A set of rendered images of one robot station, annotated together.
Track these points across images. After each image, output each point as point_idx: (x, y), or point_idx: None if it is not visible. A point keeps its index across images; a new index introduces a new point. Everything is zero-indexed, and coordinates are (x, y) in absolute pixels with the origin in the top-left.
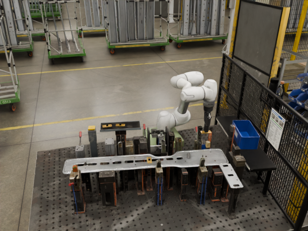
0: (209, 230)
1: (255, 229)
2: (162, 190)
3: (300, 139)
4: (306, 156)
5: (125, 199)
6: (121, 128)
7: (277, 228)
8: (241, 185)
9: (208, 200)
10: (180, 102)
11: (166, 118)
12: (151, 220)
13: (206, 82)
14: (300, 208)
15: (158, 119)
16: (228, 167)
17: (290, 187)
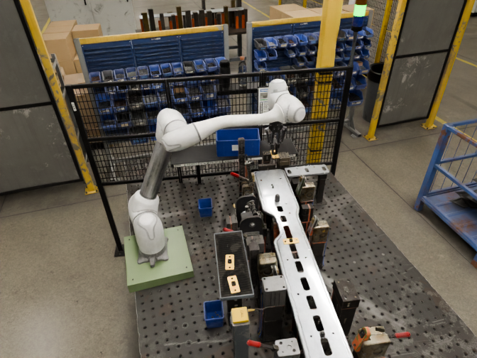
0: (348, 220)
1: (335, 188)
2: None
3: (314, 89)
4: (328, 98)
5: None
6: (243, 258)
7: (329, 175)
8: (323, 165)
9: None
10: (155, 180)
11: (160, 221)
12: (351, 272)
13: (282, 85)
14: (333, 143)
15: (152, 234)
16: (293, 170)
17: None
